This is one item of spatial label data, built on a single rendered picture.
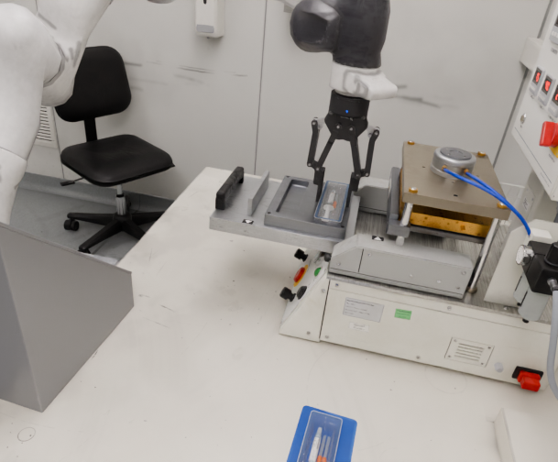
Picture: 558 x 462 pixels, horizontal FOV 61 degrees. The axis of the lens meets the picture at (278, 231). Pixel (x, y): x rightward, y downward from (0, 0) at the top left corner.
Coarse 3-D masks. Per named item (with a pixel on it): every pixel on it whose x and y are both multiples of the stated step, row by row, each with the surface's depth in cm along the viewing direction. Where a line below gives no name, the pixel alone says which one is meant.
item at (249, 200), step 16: (240, 192) 108; (256, 192) 100; (272, 192) 109; (240, 208) 102; (256, 208) 102; (352, 208) 106; (224, 224) 98; (240, 224) 97; (256, 224) 97; (352, 224) 100; (272, 240) 97; (288, 240) 96; (304, 240) 95; (320, 240) 95; (336, 240) 94
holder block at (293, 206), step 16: (288, 176) 112; (288, 192) 108; (304, 192) 109; (352, 192) 107; (272, 208) 98; (288, 208) 102; (304, 208) 99; (272, 224) 96; (288, 224) 96; (304, 224) 95; (320, 224) 94
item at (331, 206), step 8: (328, 184) 108; (336, 184) 108; (344, 184) 109; (328, 192) 104; (336, 192) 105; (344, 192) 105; (320, 200) 101; (328, 200) 101; (336, 200) 102; (344, 200) 102; (320, 208) 98; (328, 208) 98; (336, 208) 98; (344, 208) 99; (320, 216) 95; (328, 216) 95; (336, 216) 95
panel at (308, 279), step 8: (312, 256) 114; (304, 264) 118; (312, 264) 108; (328, 264) 95; (304, 272) 111; (312, 272) 103; (320, 272) 96; (304, 280) 106; (312, 280) 99; (296, 288) 110; (312, 288) 96; (296, 296) 105; (304, 296) 97; (288, 304) 108; (296, 304) 100; (288, 312) 103
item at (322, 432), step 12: (312, 420) 81; (324, 420) 82; (336, 420) 82; (312, 432) 79; (324, 432) 80; (336, 432) 80; (312, 444) 77; (324, 444) 78; (336, 444) 78; (300, 456) 75; (312, 456) 76; (324, 456) 76
